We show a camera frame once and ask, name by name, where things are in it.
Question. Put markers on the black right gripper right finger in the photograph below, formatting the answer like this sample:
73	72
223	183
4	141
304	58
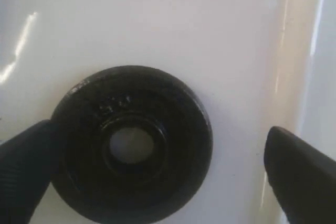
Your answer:
301	177

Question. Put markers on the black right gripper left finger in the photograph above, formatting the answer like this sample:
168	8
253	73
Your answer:
28	163

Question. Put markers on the black added weight plate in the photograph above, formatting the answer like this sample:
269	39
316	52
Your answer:
139	145

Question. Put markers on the white plastic tray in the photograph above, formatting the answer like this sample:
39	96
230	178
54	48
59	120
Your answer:
253	64

